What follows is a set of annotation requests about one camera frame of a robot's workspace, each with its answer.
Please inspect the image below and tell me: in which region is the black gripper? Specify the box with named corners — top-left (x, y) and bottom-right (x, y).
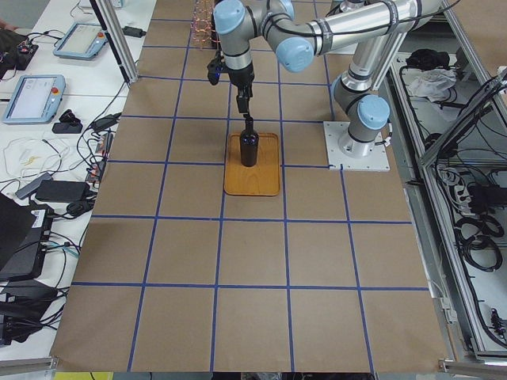
top-left (229, 65), bottom-right (254, 115)

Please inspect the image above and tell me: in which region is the dark wine bottle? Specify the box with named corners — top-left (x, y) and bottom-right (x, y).
top-left (239, 116), bottom-right (259, 167)

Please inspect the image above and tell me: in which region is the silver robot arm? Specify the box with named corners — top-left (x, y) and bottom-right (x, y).
top-left (208, 1), bottom-right (440, 158)

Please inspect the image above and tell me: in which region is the wooden tray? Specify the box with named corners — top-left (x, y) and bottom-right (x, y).
top-left (223, 132), bottom-right (281, 196)

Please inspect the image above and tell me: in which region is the black power adapter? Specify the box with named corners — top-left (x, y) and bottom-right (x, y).
top-left (35, 180), bottom-right (90, 203)
top-left (122, 26), bottom-right (147, 38)

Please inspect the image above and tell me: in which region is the blue teach pendant far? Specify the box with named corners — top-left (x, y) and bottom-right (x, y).
top-left (53, 23), bottom-right (108, 60)

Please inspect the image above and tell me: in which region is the blue teach pendant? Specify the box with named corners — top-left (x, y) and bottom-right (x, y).
top-left (53, 23), bottom-right (108, 60)
top-left (2, 74), bottom-right (66, 124)

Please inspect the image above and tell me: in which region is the black small device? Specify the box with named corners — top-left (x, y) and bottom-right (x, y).
top-left (51, 109), bottom-right (82, 134)

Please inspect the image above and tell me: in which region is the white crumpled cloth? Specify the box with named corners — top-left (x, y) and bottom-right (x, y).
top-left (407, 69), bottom-right (456, 101)

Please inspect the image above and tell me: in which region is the blue teach pendant near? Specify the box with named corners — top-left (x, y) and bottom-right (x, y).
top-left (2, 74), bottom-right (66, 124)

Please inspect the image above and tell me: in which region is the black power adapter near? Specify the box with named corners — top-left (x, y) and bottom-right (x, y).
top-left (35, 180), bottom-right (90, 203)

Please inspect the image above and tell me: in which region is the grey usb hub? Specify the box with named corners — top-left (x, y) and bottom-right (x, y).
top-left (15, 173), bottom-right (52, 200)

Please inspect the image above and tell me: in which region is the black laptop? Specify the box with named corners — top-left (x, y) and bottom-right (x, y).
top-left (1, 195), bottom-right (53, 282)

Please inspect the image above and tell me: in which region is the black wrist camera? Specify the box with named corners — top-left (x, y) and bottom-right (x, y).
top-left (207, 52), bottom-right (226, 86)

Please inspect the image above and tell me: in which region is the copper wire bottle basket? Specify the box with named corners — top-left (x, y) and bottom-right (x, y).
top-left (191, 0), bottom-right (219, 49)

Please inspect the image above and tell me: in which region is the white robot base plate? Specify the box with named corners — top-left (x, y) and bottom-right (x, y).
top-left (323, 121), bottom-right (390, 172)

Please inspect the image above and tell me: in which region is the aluminium frame post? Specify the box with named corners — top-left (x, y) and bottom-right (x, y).
top-left (90, 0), bottom-right (139, 85)

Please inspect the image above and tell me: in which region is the aluminium side frame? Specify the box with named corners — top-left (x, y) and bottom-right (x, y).
top-left (381, 1), bottom-right (506, 379)

